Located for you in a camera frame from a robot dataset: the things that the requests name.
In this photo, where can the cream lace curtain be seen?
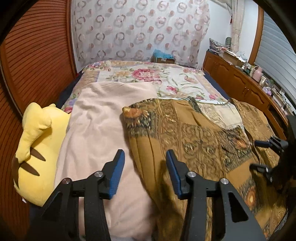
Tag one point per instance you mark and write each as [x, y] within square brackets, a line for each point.
[238, 25]

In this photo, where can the grey window blind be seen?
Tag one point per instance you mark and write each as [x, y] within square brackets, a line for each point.
[275, 48]

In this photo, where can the patterned cushion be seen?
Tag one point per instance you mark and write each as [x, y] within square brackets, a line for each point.
[216, 45]

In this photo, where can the floral quilt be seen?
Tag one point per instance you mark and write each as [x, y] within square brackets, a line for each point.
[148, 74]

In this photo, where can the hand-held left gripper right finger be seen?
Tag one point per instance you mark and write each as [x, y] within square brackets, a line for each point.
[173, 176]

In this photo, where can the wooden window frame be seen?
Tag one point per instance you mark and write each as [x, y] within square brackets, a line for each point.
[256, 34]

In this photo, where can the brown patterned garment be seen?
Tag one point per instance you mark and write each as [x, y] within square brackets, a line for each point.
[196, 139]

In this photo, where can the long wooden cabinet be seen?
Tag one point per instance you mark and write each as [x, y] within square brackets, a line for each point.
[233, 75]

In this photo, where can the yellow plush toy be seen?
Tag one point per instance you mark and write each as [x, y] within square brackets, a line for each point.
[39, 143]

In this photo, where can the small cardboard box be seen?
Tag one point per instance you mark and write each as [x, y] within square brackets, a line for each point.
[165, 61]

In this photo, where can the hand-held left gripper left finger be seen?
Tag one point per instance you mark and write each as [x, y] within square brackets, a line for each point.
[115, 176]

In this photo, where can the flat cardboard box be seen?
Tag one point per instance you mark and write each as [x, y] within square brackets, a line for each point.
[233, 58]

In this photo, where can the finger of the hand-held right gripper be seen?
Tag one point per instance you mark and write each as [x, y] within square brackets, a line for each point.
[262, 143]
[260, 168]

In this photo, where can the blue cloth bundle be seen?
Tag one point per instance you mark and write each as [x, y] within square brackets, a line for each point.
[161, 53]

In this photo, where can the louvered wooden door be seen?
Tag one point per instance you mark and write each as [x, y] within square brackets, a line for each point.
[34, 51]

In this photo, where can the pale pink blanket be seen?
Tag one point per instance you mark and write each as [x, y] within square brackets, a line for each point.
[97, 127]

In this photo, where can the pink jug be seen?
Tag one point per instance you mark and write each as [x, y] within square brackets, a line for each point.
[257, 74]

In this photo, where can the circle patterned sheer curtain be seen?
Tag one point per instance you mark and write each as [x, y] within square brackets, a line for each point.
[129, 30]

